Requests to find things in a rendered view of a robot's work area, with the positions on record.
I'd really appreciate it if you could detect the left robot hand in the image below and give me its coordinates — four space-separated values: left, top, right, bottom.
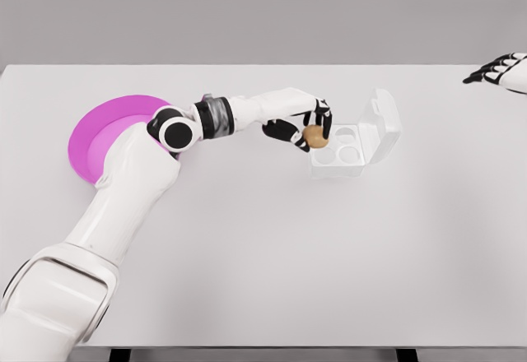
257 87 333 154

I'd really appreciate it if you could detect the clear plastic egg box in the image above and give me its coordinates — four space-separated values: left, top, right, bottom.
308 86 403 181

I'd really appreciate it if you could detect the brown egg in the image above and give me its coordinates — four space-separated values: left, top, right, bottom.
302 124 330 150

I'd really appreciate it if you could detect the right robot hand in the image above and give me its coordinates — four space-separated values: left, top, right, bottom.
462 51 527 95

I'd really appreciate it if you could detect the pink round plate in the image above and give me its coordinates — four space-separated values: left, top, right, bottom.
68 95 184 186

